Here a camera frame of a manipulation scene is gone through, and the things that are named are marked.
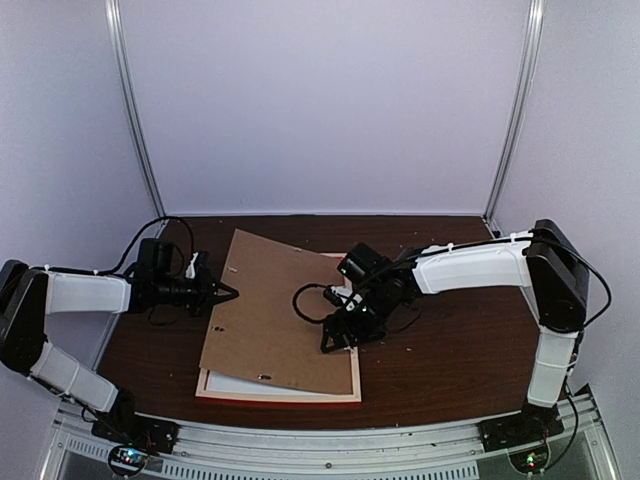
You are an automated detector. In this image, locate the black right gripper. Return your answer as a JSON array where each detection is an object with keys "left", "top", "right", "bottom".
[{"left": 320, "top": 284, "right": 395, "bottom": 355}]

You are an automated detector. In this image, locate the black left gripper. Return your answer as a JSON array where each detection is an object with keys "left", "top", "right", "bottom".
[{"left": 155, "top": 266, "right": 238, "bottom": 318}]

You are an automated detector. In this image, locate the brown backing board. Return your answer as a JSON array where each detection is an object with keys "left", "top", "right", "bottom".
[{"left": 198, "top": 227, "right": 357, "bottom": 396}]

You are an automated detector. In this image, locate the red landscape photo print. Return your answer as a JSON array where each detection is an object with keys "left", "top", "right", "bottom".
[{"left": 204, "top": 372, "right": 318, "bottom": 396}]

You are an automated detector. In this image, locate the pink wooden picture frame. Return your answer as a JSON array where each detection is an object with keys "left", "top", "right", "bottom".
[{"left": 194, "top": 252, "right": 363, "bottom": 407}]

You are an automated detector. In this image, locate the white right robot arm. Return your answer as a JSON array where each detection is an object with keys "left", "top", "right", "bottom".
[{"left": 320, "top": 219, "right": 589, "bottom": 442}]

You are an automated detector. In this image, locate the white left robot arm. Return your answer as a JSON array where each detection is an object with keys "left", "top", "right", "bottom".
[{"left": 1, "top": 238, "right": 239, "bottom": 444}]

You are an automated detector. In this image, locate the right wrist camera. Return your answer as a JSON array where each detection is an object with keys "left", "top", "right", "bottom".
[{"left": 323, "top": 285, "right": 361, "bottom": 310}]

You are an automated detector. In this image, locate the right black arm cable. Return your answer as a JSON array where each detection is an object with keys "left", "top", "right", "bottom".
[{"left": 292, "top": 283, "right": 336, "bottom": 324}]

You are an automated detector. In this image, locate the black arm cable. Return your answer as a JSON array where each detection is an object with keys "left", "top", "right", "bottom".
[
  {"left": 292, "top": 283, "right": 336, "bottom": 324},
  {"left": 94, "top": 216, "right": 195, "bottom": 281}
]

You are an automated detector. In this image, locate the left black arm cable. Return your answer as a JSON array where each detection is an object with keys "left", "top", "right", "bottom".
[{"left": 94, "top": 216, "right": 195, "bottom": 281}]

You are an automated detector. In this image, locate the aluminium front rail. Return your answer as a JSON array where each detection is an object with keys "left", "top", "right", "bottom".
[{"left": 36, "top": 394, "right": 621, "bottom": 479}]

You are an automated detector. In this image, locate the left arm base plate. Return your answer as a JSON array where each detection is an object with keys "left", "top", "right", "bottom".
[{"left": 91, "top": 415, "right": 179, "bottom": 455}]

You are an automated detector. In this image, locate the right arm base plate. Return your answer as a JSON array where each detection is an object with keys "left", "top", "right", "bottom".
[{"left": 478, "top": 414, "right": 565, "bottom": 452}]

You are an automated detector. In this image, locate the left aluminium corner post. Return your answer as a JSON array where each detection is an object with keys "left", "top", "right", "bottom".
[{"left": 104, "top": 0, "right": 166, "bottom": 216}]

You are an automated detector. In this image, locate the aluminium corner post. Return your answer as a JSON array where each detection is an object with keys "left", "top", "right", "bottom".
[
  {"left": 483, "top": 0, "right": 546, "bottom": 230},
  {"left": 104, "top": 0, "right": 166, "bottom": 216}
]

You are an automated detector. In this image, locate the right aluminium corner post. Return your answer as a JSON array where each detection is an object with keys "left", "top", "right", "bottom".
[{"left": 483, "top": 0, "right": 546, "bottom": 230}]

